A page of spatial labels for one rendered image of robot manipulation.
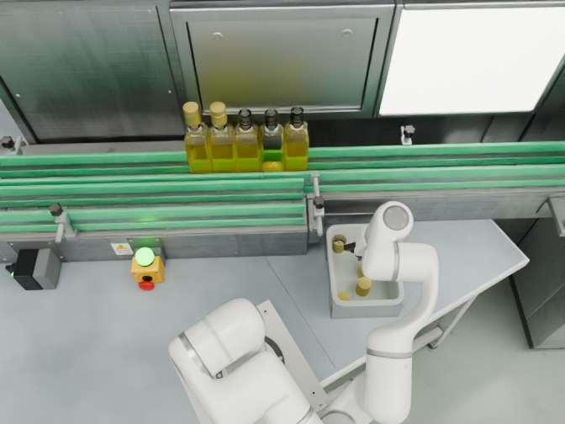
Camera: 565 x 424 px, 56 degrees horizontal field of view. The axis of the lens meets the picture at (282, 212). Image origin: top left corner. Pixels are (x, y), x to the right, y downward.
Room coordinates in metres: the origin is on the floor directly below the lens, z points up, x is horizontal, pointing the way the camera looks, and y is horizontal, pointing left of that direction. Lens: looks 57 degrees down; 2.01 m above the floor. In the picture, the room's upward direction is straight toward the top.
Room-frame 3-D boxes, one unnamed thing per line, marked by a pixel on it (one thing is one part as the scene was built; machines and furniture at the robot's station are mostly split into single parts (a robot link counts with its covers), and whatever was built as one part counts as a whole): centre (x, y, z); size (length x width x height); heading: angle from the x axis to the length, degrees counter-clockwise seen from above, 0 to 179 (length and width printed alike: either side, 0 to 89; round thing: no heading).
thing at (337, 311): (0.63, -0.20, 0.79); 0.27 x 0.17 x 0.08; 2
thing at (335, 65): (0.96, -0.22, 1.15); 0.90 x 0.03 x 0.34; 92
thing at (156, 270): (0.61, 0.34, 0.79); 0.07 x 0.07 x 0.07; 2
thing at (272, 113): (0.82, 0.02, 1.12); 0.03 x 0.03 x 0.05
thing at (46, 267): (0.60, 0.62, 0.79); 0.08 x 0.08 x 0.08; 2
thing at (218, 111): (0.81, 0.14, 1.14); 0.04 x 0.04 x 0.04
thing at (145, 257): (0.62, 0.34, 0.84); 0.05 x 0.05 x 0.03
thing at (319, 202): (0.70, -0.08, 0.95); 0.17 x 0.03 x 0.12; 2
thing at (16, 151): (0.87, 0.68, 0.94); 0.07 x 0.04 x 0.13; 2
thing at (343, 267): (0.60, -0.20, 0.80); 0.22 x 0.17 x 0.09; 2
